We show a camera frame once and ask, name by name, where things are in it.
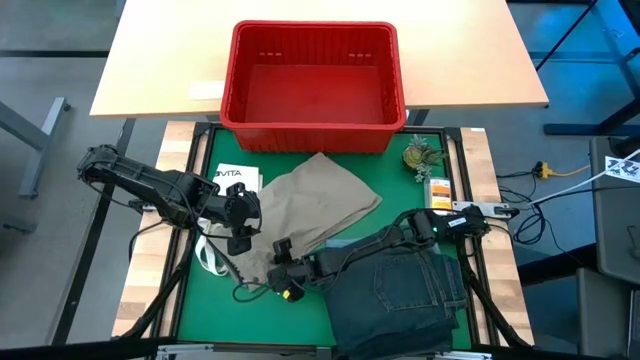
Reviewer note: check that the white paper sheet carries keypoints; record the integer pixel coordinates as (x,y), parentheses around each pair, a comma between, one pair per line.
(205,90)

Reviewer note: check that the white printed sticker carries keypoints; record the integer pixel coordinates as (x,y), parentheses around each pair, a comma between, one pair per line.
(622,169)

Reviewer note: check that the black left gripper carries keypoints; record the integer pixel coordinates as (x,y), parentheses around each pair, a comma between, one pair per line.
(235,212)

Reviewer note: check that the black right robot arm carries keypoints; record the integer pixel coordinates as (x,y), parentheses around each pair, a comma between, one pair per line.
(390,240)

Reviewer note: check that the clear package with orange label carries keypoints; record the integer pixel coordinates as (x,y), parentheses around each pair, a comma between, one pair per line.
(440,192)

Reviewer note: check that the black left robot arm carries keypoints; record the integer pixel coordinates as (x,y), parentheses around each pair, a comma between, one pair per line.
(150,185)

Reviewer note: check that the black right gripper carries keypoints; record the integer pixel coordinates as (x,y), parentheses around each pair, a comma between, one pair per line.
(295,274)

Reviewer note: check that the red plastic laundry bin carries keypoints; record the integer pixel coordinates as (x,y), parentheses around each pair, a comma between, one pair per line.
(310,100)

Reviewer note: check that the black garment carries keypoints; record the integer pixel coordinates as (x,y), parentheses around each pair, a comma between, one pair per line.
(395,300)

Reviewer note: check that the white canvas tote bag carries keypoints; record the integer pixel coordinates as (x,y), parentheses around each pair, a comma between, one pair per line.
(240,175)

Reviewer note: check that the dark grey equipment case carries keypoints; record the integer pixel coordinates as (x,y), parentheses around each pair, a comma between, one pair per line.
(615,225)
(605,315)

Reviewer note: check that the grey desk leg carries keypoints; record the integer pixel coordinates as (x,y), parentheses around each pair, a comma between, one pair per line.
(42,145)

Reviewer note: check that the silver metal bracket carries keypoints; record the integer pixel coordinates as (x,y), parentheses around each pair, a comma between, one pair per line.
(185,350)
(470,356)

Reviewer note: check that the small artificial succulent plant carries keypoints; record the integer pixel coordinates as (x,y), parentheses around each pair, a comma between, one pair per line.
(422,156)

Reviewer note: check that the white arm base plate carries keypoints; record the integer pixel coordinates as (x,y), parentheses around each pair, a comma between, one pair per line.
(480,206)

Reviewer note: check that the khaki garment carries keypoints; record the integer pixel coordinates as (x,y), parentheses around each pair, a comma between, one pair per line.
(315,200)

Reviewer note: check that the light wooden desk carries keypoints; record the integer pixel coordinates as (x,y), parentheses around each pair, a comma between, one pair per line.
(475,50)

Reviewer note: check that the black desk leg frame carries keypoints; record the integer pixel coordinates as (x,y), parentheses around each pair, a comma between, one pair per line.
(575,129)

